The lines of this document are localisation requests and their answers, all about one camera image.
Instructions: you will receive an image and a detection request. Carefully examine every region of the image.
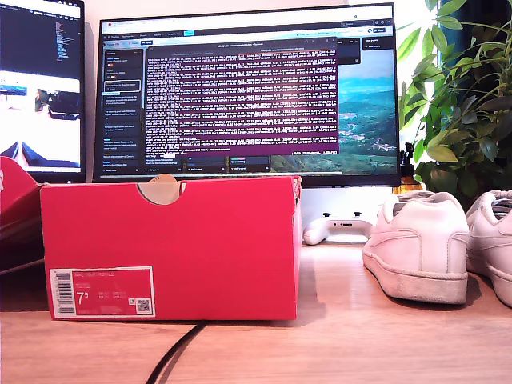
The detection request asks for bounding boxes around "red shoebox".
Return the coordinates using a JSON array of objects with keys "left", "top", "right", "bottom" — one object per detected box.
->
[{"left": 38, "top": 174, "right": 303, "bottom": 322}]

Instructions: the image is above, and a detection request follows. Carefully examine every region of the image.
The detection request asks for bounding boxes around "red shoebox lid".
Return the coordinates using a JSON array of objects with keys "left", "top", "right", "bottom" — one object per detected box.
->
[{"left": 0, "top": 154, "right": 45, "bottom": 277}]

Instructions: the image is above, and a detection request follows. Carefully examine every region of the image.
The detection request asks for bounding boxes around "black table cable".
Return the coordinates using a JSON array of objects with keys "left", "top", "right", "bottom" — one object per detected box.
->
[{"left": 144, "top": 319, "right": 207, "bottom": 384}]

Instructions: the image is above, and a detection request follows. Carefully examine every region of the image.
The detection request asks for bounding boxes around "wide black computer monitor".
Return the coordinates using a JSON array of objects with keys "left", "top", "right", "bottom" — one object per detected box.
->
[{"left": 92, "top": 2, "right": 402, "bottom": 188}]

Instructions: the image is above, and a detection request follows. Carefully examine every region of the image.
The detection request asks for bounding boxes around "narrow black computer monitor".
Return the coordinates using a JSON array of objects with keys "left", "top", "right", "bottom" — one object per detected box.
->
[{"left": 0, "top": 0, "right": 87, "bottom": 184}]

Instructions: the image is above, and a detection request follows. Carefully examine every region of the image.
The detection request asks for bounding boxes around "white leather sneaker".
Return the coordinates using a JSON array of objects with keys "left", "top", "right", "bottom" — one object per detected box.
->
[
  {"left": 362, "top": 190, "right": 470, "bottom": 306},
  {"left": 465, "top": 190, "right": 512, "bottom": 309}
]

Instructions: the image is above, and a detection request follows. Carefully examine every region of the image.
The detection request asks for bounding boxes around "green leafy houseplant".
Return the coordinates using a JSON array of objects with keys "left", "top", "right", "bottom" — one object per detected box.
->
[{"left": 395, "top": 0, "right": 512, "bottom": 209}]

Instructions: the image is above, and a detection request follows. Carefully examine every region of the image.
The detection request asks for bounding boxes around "white game controller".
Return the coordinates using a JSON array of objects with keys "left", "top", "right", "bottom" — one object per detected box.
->
[{"left": 302, "top": 210, "right": 379, "bottom": 246}]

